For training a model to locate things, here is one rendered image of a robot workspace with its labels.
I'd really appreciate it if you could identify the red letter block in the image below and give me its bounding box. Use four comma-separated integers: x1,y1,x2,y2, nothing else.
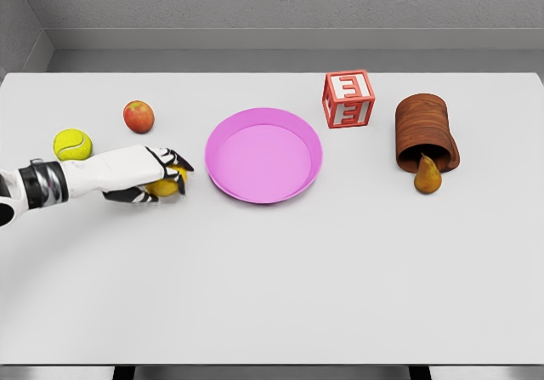
321,69,377,130

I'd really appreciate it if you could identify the brown pear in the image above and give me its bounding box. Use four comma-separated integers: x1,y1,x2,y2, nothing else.
413,152,443,196

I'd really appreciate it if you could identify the yellow-green tennis ball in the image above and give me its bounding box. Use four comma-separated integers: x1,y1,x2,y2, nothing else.
53,128,94,162

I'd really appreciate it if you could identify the pink plate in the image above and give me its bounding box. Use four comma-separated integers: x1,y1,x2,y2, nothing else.
204,106,324,206

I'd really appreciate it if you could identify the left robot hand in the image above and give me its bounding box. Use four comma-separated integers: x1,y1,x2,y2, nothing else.
95,145,196,204

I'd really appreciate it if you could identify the red apple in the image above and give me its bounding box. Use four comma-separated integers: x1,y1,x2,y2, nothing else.
122,99,156,135

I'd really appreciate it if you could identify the yellow lemon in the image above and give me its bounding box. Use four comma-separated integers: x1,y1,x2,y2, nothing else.
145,164,189,198

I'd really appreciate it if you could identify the brown wooden cup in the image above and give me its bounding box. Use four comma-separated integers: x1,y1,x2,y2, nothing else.
394,93,462,173

